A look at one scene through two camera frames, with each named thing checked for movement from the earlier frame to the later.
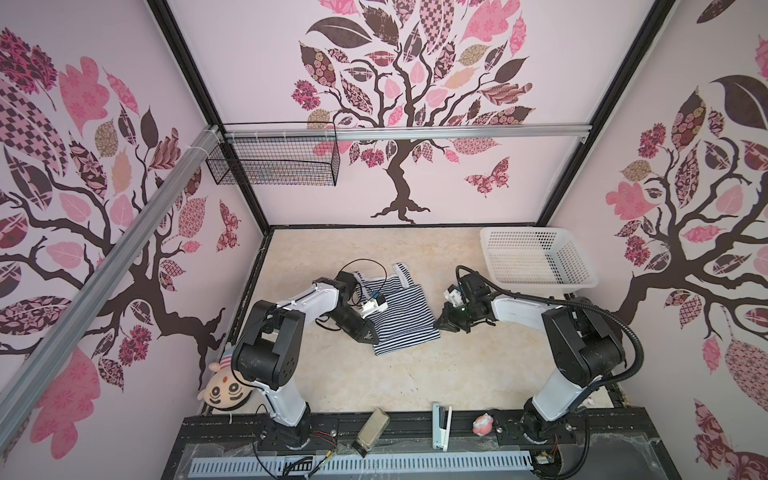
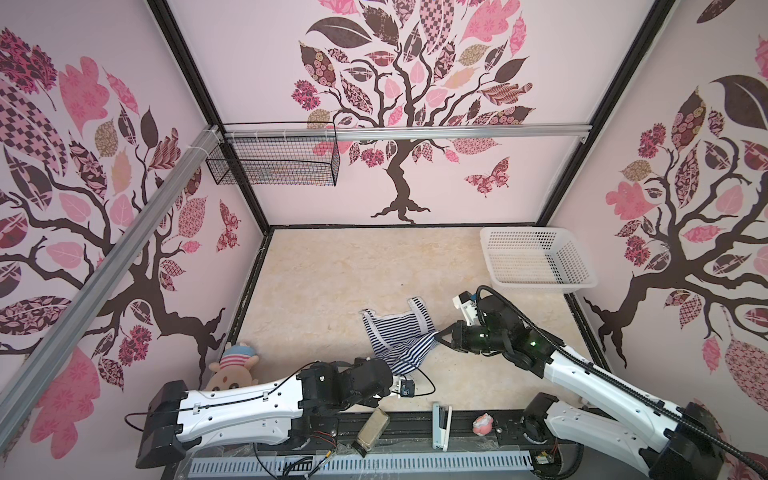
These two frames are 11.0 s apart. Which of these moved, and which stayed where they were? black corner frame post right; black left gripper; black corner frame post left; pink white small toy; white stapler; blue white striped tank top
Moved: blue white striped tank top; black left gripper
Stayed: black corner frame post left; pink white small toy; white stapler; black corner frame post right
